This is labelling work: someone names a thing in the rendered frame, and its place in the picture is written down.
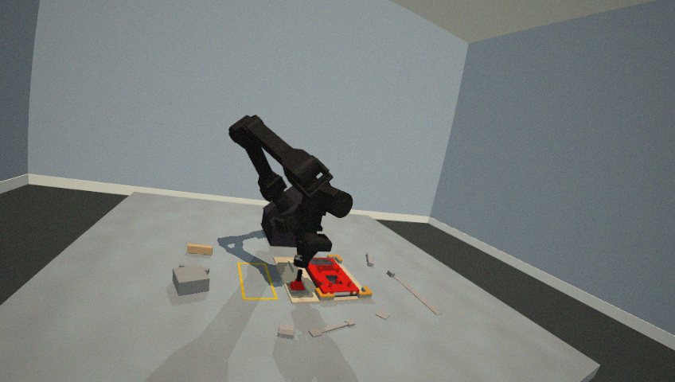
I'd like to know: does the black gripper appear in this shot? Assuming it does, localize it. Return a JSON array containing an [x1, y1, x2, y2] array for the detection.
[[292, 202, 332, 266]]

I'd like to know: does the black toy wheel with grey hub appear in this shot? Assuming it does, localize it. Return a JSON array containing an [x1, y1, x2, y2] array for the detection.
[[293, 255, 310, 268]]

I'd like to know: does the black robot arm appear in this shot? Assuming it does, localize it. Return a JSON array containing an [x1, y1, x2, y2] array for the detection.
[[228, 115, 353, 234]]

